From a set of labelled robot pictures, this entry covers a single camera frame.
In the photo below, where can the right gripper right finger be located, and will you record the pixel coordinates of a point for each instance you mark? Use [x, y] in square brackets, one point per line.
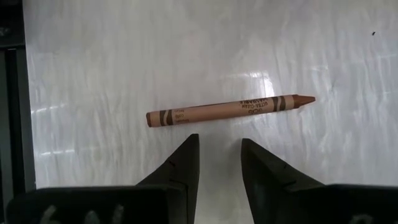
[267, 180]

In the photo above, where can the brown crayon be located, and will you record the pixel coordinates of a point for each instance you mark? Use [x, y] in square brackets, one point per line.
[217, 111]

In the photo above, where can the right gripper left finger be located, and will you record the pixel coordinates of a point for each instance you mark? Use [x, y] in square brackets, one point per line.
[183, 174]

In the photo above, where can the black metal table frame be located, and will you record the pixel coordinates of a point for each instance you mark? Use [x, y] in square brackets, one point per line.
[15, 124]

